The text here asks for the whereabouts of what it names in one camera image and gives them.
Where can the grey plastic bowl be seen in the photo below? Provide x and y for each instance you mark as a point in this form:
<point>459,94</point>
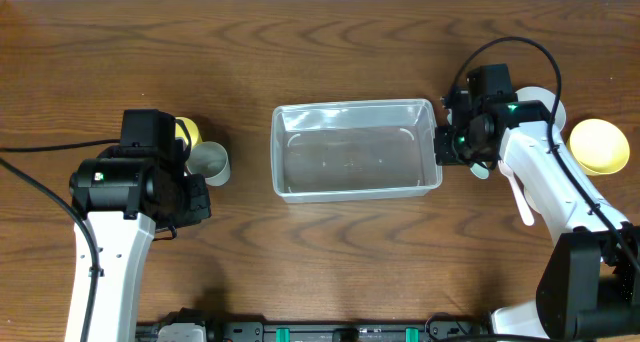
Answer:
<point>547,98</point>

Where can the yellow plastic cup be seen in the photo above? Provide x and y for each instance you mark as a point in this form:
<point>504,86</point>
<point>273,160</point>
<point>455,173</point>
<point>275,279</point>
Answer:
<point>191,130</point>

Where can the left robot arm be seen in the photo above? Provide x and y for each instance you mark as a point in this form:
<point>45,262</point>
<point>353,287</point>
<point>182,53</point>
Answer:
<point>126,195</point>

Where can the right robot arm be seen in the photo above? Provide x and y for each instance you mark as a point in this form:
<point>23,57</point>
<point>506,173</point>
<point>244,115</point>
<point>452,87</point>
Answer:
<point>589,288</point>

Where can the grey plastic cup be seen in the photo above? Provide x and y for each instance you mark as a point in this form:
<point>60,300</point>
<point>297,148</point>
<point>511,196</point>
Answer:
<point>211,160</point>

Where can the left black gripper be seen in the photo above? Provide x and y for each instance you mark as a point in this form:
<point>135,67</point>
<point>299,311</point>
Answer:
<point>202,206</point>

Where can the mint green plastic spoon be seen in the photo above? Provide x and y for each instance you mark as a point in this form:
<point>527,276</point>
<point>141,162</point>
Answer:
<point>480,170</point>

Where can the clear plastic container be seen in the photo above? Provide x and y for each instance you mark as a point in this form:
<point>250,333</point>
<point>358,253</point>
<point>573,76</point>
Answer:
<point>354,150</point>

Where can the pale pink plastic fork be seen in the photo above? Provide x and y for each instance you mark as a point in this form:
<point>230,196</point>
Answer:
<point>523,208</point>

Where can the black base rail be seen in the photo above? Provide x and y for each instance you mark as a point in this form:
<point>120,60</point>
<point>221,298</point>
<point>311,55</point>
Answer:
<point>194,325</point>

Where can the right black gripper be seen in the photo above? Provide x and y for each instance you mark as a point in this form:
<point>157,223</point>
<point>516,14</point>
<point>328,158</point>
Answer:
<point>445,150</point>

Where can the white plastic bowl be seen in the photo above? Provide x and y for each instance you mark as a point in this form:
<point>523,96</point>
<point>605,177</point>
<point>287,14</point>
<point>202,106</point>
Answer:
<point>529,200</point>

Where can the yellow plastic bowl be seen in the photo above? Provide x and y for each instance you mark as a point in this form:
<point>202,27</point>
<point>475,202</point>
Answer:
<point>599,147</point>

